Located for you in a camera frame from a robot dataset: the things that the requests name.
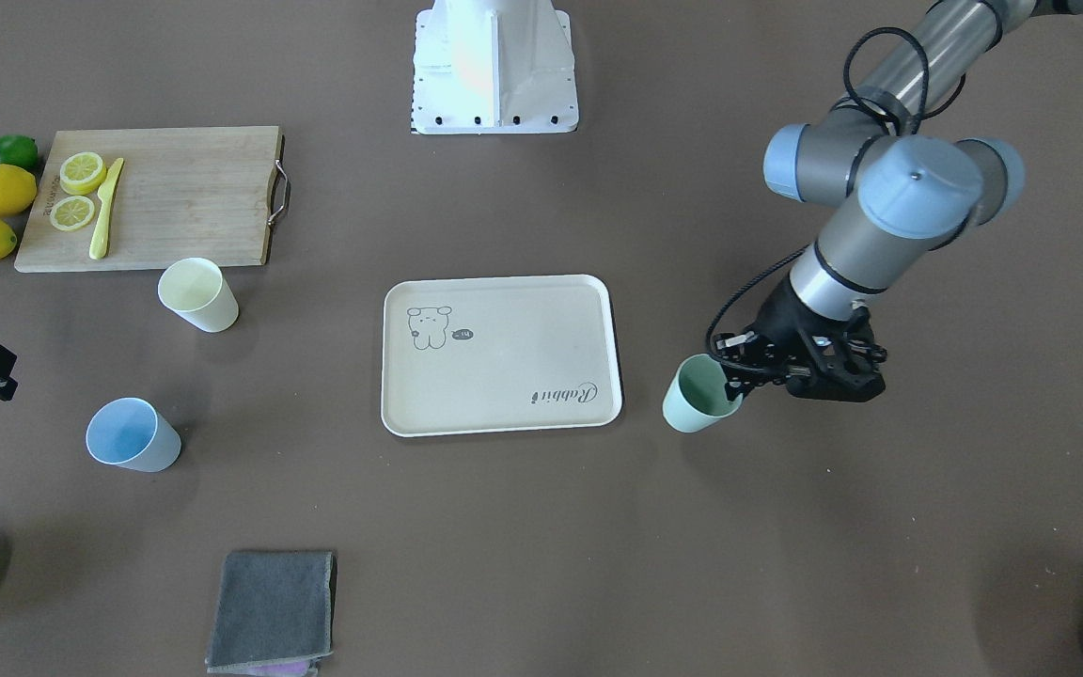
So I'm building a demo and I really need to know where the yellow plastic knife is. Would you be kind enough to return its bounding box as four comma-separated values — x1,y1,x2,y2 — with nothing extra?
87,157,125,260

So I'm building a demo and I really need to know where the cream rabbit tray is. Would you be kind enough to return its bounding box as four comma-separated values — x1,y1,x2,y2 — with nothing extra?
380,274,623,437

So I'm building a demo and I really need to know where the lemon slice lower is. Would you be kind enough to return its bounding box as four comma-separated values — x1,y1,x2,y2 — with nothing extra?
48,196,96,232

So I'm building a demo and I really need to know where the bamboo cutting board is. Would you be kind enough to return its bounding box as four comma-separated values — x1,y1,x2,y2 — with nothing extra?
14,127,289,273

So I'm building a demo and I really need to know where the green cup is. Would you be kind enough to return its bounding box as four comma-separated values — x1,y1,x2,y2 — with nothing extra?
662,353,744,433

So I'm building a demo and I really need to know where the green lime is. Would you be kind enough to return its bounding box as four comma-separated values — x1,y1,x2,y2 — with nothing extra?
0,134,41,172

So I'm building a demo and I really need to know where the lemon slice upper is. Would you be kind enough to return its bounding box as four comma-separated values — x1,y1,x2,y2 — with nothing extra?
57,151,108,197

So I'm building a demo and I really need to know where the whole lemon upper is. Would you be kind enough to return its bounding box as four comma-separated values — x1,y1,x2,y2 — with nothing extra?
0,164,38,217

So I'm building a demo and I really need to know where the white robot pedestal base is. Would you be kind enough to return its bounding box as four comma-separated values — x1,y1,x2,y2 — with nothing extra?
410,1,580,134

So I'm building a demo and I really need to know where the blue cup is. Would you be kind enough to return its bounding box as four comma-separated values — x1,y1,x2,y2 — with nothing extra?
84,396,183,473

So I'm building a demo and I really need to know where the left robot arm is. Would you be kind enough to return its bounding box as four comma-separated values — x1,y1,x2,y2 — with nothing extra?
705,1,1083,404

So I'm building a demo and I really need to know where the grey folded cloth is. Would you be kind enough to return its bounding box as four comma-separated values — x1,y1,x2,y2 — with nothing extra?
205,550,335,676

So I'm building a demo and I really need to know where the lemon slice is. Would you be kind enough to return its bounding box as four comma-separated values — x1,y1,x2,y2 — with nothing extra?
57,151,108,197
48,196,96,232

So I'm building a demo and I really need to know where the cream yellow cup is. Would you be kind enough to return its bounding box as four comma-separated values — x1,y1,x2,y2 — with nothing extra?
156,258,240,333

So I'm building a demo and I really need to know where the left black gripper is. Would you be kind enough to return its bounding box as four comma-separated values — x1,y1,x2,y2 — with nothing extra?
718,278,888,403

